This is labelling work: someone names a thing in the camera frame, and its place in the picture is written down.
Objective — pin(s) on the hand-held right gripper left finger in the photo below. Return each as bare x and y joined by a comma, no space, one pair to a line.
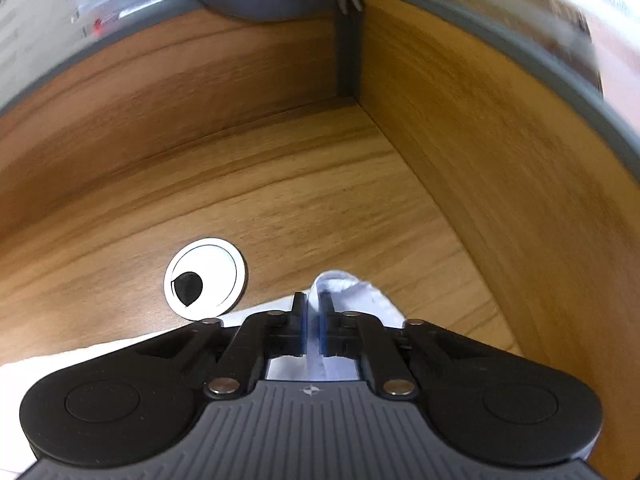
300,327

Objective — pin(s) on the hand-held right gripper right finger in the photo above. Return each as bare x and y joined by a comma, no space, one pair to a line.
327,327

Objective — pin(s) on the white collared shirt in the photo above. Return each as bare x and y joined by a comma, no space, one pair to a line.
350,295

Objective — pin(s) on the short wood and glass partition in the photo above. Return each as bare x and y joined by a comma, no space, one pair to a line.
500,160

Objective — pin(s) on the long wood and glass partition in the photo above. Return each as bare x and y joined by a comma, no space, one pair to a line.
150,85

